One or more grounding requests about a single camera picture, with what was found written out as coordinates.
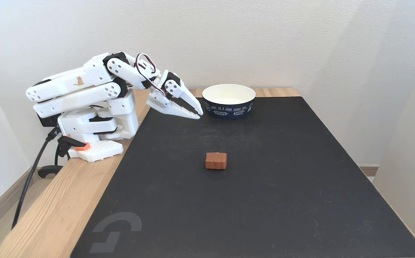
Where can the black wall power adapter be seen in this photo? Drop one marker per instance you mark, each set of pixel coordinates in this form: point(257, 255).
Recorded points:
point(46, 121)

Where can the white and navy paper bowl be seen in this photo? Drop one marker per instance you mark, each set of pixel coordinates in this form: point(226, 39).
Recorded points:
point(228, 107)

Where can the black desk mat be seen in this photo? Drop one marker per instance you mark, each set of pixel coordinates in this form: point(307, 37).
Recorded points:
point(250, 193)

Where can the brown toy block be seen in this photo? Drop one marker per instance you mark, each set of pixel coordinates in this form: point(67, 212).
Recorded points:
point(216, 161)

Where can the black clamp with orange tip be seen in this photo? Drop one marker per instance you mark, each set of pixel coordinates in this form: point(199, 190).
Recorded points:
point(72, 142)

